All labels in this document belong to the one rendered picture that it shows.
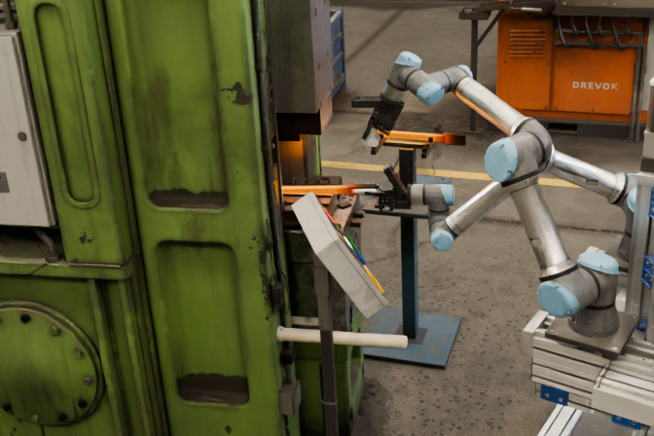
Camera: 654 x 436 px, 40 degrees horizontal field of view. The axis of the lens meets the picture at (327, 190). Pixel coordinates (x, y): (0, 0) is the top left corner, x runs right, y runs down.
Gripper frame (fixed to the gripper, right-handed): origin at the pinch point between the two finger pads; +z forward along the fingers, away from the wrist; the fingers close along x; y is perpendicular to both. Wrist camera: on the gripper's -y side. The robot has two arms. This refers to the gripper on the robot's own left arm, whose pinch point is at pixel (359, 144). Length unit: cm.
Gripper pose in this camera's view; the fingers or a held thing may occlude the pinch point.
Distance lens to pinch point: 298.9
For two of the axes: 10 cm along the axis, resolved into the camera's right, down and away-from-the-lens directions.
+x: 1.9, -4.1, 8.9
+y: 9.0, 4.4, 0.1
